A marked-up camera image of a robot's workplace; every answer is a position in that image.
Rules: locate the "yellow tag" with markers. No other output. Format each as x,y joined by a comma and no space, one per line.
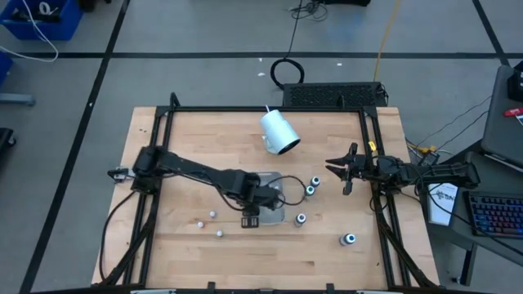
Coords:
372,145

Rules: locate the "backlit black keyboard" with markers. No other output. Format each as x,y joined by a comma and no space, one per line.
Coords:
496,214

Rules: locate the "black frame clamp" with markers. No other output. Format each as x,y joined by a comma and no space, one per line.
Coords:
329,288
211,288

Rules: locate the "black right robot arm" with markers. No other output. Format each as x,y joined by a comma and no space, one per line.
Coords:
433,173

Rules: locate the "black flat box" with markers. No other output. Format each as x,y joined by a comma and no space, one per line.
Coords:
347,2

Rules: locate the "white printed paper sheet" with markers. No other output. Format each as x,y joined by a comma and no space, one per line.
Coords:
443,206

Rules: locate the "grey flat bar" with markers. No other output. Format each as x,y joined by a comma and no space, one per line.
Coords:
16,99

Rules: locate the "black mesh computer case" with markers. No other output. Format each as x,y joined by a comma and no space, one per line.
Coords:
335,94

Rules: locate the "large purple food coloring bottle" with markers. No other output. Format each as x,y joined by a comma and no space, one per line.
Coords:
300,219

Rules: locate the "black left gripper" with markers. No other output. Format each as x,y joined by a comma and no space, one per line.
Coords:
265,196

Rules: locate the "white cylindrical spot lamp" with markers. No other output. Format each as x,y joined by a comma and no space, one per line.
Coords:
278,130

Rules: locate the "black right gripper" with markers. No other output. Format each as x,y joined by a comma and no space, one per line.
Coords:
361,169

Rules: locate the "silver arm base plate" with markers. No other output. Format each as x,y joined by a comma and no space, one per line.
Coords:
120,175

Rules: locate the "dark side desk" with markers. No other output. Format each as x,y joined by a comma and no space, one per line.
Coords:
506,181

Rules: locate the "red marker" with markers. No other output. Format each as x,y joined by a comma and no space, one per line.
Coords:
514,112

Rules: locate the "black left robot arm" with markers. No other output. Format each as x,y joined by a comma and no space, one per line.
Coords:
192,168

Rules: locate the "black chair base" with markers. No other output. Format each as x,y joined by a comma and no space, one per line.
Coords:
5,141

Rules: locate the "small purple food coloring bottle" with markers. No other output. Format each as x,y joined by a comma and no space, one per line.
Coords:
220,233

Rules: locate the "grey laptop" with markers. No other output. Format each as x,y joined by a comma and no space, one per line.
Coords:
502,134

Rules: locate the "large blue storage bin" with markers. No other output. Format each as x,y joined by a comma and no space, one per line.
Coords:
61,28

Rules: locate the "black aluminium rig frame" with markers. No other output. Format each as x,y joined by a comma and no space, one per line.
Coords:
265,108

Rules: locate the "black device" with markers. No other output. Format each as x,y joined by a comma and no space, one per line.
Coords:
517,83

